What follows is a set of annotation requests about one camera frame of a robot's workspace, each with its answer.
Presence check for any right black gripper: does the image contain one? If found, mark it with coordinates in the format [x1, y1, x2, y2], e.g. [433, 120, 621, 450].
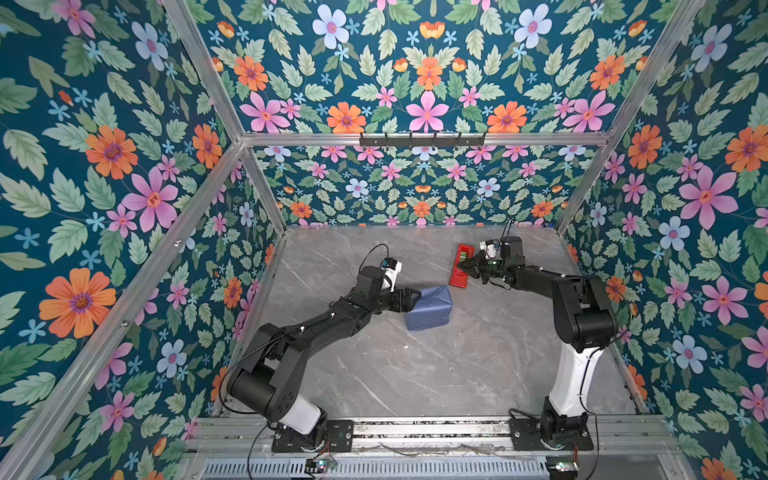
[457, 250, 509, 283]

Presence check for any light blue wrapping paper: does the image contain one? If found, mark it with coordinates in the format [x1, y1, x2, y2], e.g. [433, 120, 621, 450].
[405, 285, 453, 331]

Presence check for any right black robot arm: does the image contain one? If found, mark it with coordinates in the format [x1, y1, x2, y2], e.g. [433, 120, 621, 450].
[456, 236, 618, 450]

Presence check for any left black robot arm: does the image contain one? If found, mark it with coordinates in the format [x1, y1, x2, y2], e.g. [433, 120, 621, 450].
[226, 266, 421, 437]

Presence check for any red tape dispenser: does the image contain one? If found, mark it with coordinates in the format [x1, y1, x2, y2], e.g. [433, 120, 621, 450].
[449, 244, 475, 289]

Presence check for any white ventilation grille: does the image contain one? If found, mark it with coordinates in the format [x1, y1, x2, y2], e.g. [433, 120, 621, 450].
[202, 457, 550, 479]

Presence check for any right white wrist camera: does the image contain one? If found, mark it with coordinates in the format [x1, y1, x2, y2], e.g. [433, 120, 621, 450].
[479, 239, 501, 260]

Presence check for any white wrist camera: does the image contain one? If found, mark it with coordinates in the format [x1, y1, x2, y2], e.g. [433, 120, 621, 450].
[479, 239, 501, 260]
[380, 257, 402, 292]

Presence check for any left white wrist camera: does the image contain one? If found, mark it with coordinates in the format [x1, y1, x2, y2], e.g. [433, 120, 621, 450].
[380, 257, 402, 292]

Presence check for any black hook rail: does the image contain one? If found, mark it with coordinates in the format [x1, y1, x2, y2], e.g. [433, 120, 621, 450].
[358, 132, 486, 149]

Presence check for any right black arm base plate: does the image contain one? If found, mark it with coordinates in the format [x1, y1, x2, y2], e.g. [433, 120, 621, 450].
[508, 414, 595, 451]

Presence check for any aluminium front mounting rail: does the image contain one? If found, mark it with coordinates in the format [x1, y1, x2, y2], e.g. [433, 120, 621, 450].
[186, 414, 683, 456]

